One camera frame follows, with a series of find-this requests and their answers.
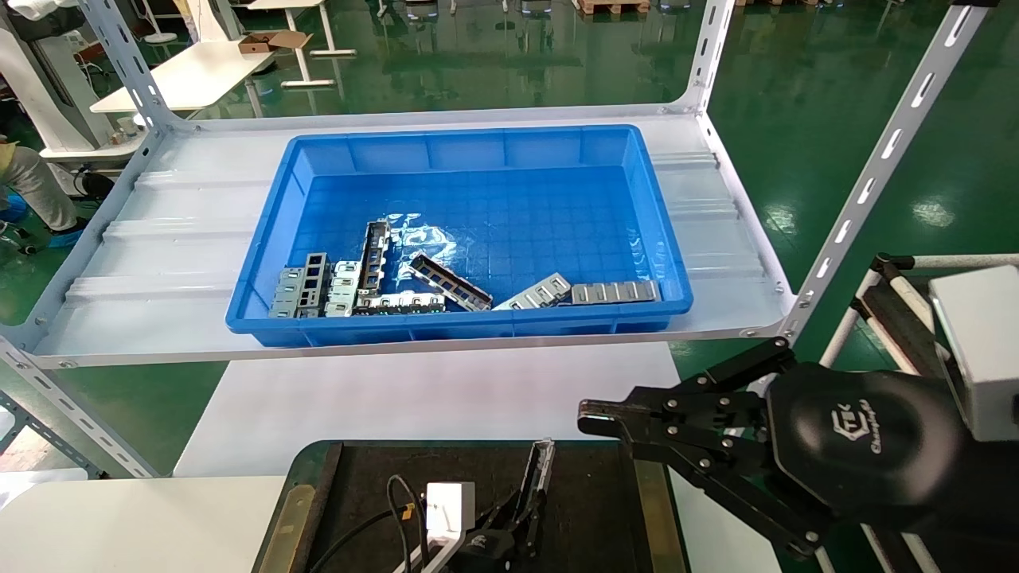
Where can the white machine base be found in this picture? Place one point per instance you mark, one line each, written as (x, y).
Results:
(48, 79)

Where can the long dark metal channel part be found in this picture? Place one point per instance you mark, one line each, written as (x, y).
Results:
(450, 282)
(374, 255)

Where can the person in beige trousers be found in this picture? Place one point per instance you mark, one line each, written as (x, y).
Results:
(36, 187)

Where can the white tube cart frame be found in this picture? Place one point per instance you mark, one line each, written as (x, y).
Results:
(844, 318)

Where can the white stand base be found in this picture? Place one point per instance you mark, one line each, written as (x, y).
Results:
(159, 36)

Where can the flat grey ribbed metal part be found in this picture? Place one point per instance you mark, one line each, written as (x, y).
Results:
(613, 292)

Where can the clear plastic film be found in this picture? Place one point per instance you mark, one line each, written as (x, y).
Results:
(422, 235)

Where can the white table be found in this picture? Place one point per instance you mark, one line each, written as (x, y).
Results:
(199, 76)

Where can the wooden pallet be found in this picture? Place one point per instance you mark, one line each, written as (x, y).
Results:
(613, 6)

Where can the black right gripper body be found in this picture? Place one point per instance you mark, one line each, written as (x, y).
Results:
(868, 438)

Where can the black cart pad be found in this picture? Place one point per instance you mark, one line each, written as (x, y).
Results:
(899, 326)

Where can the grey metal channel part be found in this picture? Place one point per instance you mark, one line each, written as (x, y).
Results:
(541, 465)

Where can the brown cardboard box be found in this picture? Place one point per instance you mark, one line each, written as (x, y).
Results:
(275, 41)

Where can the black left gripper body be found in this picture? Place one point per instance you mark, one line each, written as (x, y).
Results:
(489, 555)

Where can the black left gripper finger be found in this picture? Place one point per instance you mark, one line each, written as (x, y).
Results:
(535, 517)
(505, 521)

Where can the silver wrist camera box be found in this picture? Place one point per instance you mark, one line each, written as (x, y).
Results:
(450, 509)
(983, 350)

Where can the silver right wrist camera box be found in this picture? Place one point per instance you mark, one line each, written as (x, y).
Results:
(983, 350)

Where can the dark grey slotted metal part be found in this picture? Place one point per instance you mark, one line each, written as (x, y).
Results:
(314, 278)

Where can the white desk with legs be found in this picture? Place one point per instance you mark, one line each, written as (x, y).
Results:
(306, 40)

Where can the white metal shelf rack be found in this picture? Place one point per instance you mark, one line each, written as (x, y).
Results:
(199, 239)

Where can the light grey slotted metal part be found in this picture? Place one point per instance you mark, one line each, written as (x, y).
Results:
(285, 296)
(537, 293)
(342, 288)

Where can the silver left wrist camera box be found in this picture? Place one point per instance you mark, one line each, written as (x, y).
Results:
(450, 509)

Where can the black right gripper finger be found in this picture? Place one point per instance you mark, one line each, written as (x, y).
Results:
(677, 410)
(716, 477)

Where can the black container tray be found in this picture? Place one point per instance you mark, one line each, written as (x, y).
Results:
(358, 493)

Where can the blue plastic bin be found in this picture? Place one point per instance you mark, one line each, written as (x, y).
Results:
(493, 191)

